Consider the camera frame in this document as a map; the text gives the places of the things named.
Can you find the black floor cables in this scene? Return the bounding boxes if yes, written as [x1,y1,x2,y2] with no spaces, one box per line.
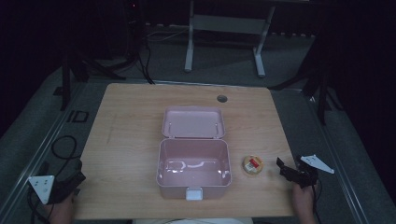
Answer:
[124,18,188,86]

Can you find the white metal table frame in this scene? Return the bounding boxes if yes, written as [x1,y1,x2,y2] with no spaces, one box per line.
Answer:
[184,0,276,78]

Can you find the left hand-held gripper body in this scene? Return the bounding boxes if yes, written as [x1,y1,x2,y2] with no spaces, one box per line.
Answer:
[27,159,87,205]

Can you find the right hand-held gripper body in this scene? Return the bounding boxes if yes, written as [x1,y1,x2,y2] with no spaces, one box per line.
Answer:
[281,154,335,189]

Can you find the person's left hand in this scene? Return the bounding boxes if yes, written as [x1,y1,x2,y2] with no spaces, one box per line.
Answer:
[44,191,77,224]

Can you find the person's right hand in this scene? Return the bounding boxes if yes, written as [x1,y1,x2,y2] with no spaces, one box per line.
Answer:
[291,182,318,224]

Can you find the small round yellow tin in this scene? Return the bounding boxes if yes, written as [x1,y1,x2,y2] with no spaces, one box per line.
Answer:
[242,154,264,176]

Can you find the black tripod stand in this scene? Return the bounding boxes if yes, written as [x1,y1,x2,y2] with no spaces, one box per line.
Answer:
[52,46,127,112]
[269,31,344,126]

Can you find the black cable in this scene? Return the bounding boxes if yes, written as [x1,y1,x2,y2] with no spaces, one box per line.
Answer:
[311,183,323,224]
[50,134,78,161]

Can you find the pink plastic storage box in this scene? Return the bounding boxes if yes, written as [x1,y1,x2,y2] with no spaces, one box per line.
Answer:
[155,105,233,202]

